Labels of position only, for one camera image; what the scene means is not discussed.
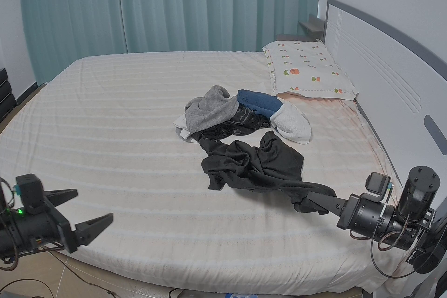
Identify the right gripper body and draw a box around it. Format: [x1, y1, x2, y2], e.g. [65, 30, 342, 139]
[336, 194, 389, 240]

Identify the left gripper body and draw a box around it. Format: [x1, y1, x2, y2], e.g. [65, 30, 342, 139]
[0, 198, 78, 257]

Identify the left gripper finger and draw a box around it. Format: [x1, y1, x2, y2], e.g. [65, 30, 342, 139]
[73, 213, 114, 247]
[44, 189, 78, 208]

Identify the black T-shirt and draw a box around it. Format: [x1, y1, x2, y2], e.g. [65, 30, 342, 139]
[200, 131, 338, 215]

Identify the bed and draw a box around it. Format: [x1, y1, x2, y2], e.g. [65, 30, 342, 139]
[0, 0, 447, 294]

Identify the pile of clothes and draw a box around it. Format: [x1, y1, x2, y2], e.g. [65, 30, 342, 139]
[173, 85, 312, 144]

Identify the black chest of drawers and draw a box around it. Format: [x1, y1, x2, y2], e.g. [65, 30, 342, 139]
[0, 68, 17, 125]

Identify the white printed pillow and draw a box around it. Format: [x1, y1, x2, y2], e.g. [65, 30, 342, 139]
[262, 40, 360, 101]

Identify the grey bedside table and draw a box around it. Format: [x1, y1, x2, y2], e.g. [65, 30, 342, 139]
[276, 14, 327, 43]

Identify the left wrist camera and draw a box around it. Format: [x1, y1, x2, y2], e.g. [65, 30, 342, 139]
[15, 174, 45, 216]

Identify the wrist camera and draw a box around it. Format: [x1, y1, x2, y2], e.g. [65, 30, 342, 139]
[365, 172, 392, 203]
[15, 174, 45, 216]

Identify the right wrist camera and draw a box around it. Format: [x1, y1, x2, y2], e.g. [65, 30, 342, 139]
[365, 172, 392, 203]

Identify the black cable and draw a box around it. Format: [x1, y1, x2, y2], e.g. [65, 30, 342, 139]
[45, 249, 117, 295]
[349, 232, 420, 279]

